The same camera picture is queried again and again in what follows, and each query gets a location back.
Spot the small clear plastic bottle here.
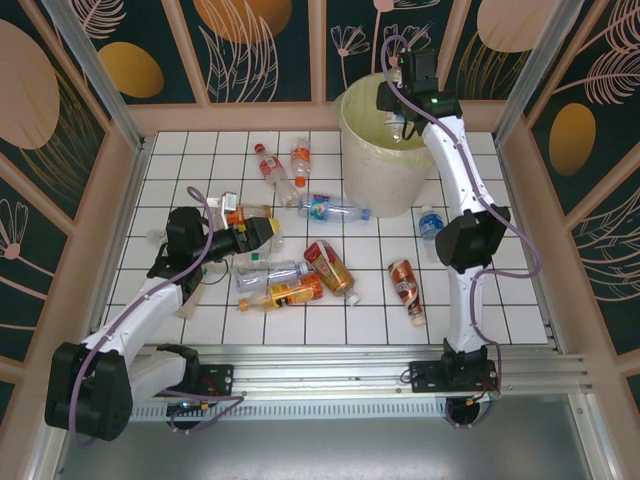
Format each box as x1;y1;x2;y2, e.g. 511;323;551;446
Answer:
384;112;407;140

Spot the orange label bottle brown cap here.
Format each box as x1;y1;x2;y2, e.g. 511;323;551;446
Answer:
227;203;273;224

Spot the clear bottle blue cap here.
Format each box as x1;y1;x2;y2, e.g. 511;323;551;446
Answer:
234;259;310;294

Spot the clear bottle colourful label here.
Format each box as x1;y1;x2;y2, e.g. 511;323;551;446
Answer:
297;192;372;224

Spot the red label cola bottle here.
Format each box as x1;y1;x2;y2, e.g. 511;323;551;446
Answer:
253;142;301;207

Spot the orange yellow label bottle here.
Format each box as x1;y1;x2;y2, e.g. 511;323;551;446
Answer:
237;273;325;314

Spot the clear bottle orange cap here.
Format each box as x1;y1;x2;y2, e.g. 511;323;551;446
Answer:
290;136;314;188

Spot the red gold label bottle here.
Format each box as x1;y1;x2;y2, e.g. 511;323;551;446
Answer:
303;239;362;306

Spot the water bottle blue label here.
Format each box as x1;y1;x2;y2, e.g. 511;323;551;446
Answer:
418;203;447;265

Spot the brown label drink bottle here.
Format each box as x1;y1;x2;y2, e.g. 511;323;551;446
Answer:
387;258;426;329

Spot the pale green bin liner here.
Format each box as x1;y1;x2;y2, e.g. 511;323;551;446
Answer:
333;74;444;169

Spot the cream plastic bin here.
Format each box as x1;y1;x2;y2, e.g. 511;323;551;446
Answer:
333;74;446;219

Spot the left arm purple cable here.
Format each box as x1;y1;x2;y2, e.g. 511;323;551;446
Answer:
69;185;246;449

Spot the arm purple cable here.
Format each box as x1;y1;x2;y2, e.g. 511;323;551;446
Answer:
381;33;545;430
69;185;246;449

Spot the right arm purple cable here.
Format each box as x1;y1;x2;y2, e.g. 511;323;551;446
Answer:
381;33;545;430

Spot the aluminium frame post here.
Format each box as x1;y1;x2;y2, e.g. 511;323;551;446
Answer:
42;0;150;154
492;0;584;146

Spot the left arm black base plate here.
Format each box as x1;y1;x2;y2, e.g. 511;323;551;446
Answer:
143;363;236;397

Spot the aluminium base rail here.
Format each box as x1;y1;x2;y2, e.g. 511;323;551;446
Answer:
49;319;599;407

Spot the slotted grey cable tray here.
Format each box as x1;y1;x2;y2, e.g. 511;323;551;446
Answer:
124;403;451;422

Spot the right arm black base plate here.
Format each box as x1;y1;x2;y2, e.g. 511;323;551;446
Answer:
408;359;502;399

